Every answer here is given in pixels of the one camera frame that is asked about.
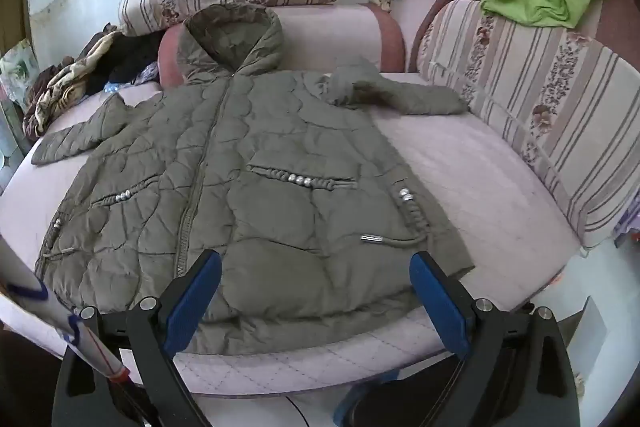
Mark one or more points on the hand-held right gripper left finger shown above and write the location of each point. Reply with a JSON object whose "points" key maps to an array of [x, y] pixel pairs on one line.
{"points": [[195, 294]]}

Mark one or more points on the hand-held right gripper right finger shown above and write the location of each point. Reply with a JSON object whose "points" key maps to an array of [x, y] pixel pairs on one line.
{"points": [[440, 307]]}

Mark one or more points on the olive quilted hooded jacket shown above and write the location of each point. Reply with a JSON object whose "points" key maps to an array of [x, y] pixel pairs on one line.
{"points": [[250, 207]]}

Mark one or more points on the black clothes pile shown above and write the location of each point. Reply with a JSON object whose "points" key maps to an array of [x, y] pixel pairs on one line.
{"points": [[125, 62]]}

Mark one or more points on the pink quilted sofa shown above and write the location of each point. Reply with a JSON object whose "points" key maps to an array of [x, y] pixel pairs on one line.
{"points": [[475, 187]]}

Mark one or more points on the white tube with blue print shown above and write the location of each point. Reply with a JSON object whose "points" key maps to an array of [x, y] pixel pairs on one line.
{"points": [[50, 307]]}

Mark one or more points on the small low table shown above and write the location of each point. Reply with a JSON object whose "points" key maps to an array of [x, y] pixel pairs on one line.
{"points": [[597, 327]]}

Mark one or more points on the purple cloth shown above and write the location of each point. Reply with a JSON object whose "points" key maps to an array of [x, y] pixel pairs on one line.
{"points": [[627, 227]]}

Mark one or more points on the patterned glass door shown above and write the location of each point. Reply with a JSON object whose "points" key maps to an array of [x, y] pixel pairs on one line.
{"points": [[7, 157]]}

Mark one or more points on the brown floral blanket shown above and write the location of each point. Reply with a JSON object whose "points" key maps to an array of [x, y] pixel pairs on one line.
{"points": [[60, 82]]}

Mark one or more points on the floral pillow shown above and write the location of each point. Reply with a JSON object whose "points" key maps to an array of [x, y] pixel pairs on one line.
{"points": [[17, 67]]}

